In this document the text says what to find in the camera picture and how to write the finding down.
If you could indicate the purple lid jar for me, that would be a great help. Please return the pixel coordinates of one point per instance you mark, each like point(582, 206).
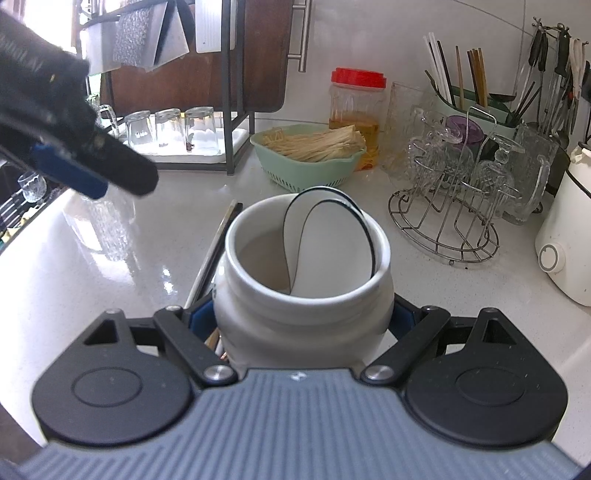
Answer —
point(464, 129)

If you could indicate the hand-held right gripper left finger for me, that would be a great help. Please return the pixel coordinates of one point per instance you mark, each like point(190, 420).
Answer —
point(203, 318)

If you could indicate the textured clear cutting board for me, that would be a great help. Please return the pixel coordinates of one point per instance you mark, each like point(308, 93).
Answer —
point(136, 37)

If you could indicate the wooden cutting board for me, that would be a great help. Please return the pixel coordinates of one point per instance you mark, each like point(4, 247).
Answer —
point(258, 60)

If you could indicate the clear glass tumbler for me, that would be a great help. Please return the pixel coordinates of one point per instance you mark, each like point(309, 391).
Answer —
point(401, 115)

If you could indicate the black kitchen sink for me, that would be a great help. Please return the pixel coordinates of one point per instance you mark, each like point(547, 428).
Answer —
point(9, 194)

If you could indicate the black chopstick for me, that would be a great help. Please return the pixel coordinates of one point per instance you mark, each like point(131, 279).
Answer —
point(234, 214)

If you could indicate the green plastic basket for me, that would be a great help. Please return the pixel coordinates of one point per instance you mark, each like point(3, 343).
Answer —
point(300, 175)

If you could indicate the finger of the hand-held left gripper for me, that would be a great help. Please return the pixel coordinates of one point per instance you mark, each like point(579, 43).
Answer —
point(129, 170)
point(69, 173)

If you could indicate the white ceramic jar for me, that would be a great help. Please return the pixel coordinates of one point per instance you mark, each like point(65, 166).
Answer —
point(295, 332)

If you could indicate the rack of hanging kitchen tools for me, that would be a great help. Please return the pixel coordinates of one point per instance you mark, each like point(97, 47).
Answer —
point(562, 50)

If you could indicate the wooden chopstick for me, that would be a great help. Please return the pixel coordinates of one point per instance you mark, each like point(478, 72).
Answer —
point(213, 341)

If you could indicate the crystal goblet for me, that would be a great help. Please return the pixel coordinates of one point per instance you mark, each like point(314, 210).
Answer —
point(496, 180)
point(434, 152)

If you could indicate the chopsticks and cutlery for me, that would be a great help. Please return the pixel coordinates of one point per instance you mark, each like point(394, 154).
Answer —
point(208, 256)

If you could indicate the set of assorted chopsticks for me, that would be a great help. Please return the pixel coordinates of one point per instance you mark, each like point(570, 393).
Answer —
point(440, 64)

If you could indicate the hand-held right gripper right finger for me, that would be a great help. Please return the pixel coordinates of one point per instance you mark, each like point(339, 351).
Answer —
point(401, 318)

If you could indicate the textured glass pitcher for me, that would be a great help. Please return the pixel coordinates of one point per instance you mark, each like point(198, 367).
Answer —
point(535, 175)

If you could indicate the white drip tray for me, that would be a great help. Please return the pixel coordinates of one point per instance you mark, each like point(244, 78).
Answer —
point(184, 159)

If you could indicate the white electric pot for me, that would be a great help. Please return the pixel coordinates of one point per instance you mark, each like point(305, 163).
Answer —
point(568, 240)

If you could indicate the red lid plastic jar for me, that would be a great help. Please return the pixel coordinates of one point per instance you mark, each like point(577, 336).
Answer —
point(355, 106)

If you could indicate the inverted drinking glass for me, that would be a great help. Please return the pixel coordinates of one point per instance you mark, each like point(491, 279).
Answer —
point(203, 134)
point(170, 129)
point(138, 131)

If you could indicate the black dish rack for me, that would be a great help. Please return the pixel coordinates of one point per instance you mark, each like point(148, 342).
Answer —
point(226, 115)

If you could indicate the white cutting board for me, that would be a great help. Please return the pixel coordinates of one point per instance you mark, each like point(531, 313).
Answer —
point(208, 27)
point(99, 50)
point(173, 32)

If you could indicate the green utensil holder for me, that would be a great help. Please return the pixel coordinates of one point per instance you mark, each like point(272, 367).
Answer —
point(503, 115)

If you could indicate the small glass cup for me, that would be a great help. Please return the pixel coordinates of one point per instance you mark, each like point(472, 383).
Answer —
point(32, 187)

